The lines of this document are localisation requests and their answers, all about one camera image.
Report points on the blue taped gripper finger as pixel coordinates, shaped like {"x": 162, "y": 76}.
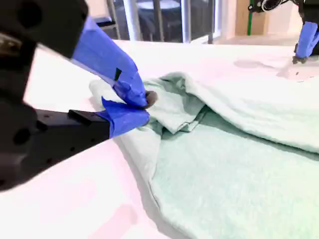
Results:
{"x": 124, "y": 119}
{"x": 104, "y": 52}
{"x": 307, "y": 39}

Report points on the pale green t-shirt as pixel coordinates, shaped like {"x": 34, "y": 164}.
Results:
{"x": 224, "y": 154}

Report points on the tan wooden panel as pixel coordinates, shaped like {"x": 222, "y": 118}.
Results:
{"x": 259, "y": 22}

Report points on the green pole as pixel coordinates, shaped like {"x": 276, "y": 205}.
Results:
{"x": 250, "y": 23}

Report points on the dark metal leg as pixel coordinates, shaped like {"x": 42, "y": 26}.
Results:
{"x": 210, "y": 22}

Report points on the white window frame post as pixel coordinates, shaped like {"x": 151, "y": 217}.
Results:
{"x": 130, "y": 20}
{"x": 185, "y": 21}

